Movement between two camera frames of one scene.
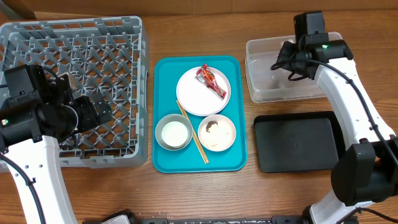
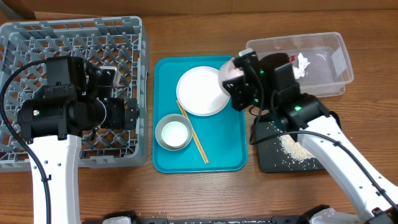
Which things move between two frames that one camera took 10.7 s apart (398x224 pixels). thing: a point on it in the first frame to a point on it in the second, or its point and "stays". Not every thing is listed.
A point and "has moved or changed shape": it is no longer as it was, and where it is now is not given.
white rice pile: [219, 135] to [293, 149]
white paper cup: [175, 133] stays
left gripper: [91, 119] to [116, 121]
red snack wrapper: [205, 75] has moved or changed shape
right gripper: [286, 54] to [237, 90]
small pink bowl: [216, 132] to [227, 71]
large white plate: [196, 98] stays
